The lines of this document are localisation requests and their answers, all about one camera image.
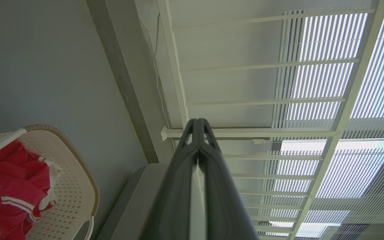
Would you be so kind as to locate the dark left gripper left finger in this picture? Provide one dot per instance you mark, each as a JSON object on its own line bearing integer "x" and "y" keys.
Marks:
{"x": 172, "y": 200}

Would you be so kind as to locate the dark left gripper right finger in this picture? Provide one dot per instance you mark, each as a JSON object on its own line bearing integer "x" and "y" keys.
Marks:
{"x": 222, "y": 200}

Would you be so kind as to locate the cream perforated laundry basket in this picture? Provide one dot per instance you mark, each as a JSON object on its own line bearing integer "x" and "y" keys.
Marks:
{"x": 72, "y": 186}

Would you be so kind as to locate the grey fabric sofa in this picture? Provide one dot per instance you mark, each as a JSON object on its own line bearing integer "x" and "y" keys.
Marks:
{"x": 128, "y": 206}

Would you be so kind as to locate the raised concrete step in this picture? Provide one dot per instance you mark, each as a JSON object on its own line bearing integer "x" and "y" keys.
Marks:
{"x": 122, "y": 73}

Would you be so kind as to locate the red and white garment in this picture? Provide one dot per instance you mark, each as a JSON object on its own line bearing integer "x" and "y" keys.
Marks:
{"x": 15, "y": 180}

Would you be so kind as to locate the white railing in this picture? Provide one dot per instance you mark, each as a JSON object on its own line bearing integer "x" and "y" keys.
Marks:
{"x": 352, "y": 90}

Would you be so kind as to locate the white window blinds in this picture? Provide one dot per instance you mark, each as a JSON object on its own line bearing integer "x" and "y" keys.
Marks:
{"x": 322, "y": 33}

